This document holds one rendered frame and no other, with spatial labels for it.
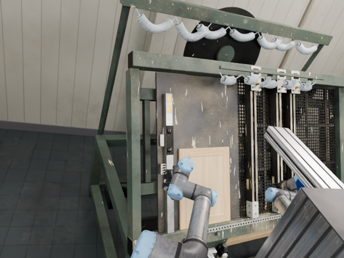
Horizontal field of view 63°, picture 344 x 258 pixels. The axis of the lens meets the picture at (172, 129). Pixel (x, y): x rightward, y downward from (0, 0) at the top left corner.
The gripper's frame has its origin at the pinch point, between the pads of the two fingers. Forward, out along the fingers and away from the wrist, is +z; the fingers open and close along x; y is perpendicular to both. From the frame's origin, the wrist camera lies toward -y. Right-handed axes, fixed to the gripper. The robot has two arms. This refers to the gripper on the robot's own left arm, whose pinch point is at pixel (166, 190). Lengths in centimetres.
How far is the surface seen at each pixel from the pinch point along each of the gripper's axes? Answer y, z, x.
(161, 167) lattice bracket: 22.8, 22.2, -4.0
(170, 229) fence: -14.0, 41.5, -15.1
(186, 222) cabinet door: -9, 44, -27
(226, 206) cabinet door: 4, 44, -61
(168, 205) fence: 0.2, 33.8, -11.8
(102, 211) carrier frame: 20, 144, 23
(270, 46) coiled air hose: 142, 2, -106
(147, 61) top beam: 78, -17, 15
